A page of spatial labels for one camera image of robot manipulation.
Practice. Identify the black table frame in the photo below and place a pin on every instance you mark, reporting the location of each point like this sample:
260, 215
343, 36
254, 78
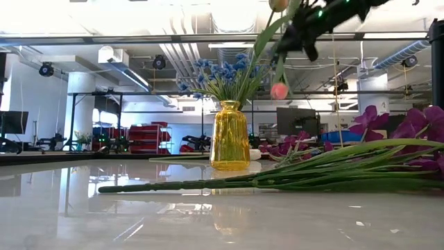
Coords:
52, 158

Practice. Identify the green potted plant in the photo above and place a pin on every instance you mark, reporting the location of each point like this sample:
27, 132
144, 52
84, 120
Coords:
83, 138

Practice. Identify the white ceiling unit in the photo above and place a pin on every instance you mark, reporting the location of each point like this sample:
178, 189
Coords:
112, 55

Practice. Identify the purple artificial flower bunch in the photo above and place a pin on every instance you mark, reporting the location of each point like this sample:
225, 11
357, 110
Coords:
289, 144
433, 118

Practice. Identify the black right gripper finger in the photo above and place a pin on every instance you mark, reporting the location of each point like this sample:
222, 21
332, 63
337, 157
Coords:
296, 33
312, 48

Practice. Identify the dark computer monitor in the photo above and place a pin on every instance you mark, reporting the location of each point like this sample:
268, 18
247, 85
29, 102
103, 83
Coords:
295, 119
14, 122

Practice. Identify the pink artificial tulip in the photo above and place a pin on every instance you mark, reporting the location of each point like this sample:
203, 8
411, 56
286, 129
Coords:
279, 91

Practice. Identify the black ceiling spotlight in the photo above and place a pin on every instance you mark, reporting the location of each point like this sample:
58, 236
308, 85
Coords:
46, 69
159, 62
410, 61
341, 87

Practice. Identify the red tool cart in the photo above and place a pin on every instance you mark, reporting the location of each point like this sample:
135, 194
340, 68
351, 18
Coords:
149, 137

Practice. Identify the small white round object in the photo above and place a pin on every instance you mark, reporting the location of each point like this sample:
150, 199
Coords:
255, 155

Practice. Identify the black background robot arm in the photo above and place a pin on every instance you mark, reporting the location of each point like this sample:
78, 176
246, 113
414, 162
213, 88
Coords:
197, 140
52, 141
116, 145

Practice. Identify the blue striped air duct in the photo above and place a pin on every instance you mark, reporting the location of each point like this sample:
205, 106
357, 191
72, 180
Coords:
399, 55

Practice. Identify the black rig post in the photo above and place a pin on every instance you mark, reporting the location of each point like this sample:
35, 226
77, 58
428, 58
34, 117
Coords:
437, 69
2, 69

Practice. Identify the grey rig crossbar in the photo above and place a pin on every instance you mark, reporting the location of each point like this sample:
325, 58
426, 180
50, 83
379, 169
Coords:
138, 38

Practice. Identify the blue storage bins row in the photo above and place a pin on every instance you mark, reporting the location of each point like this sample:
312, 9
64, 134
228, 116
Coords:
341, 136

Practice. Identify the yellow ribbed glass vase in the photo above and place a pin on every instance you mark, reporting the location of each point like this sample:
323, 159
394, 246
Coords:
230, 139

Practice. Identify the white artificial tulip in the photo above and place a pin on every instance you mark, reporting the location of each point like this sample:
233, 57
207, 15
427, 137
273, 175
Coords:
279, 4

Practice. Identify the silver ventilation duct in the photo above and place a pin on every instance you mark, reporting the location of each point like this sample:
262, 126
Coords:
225, 52

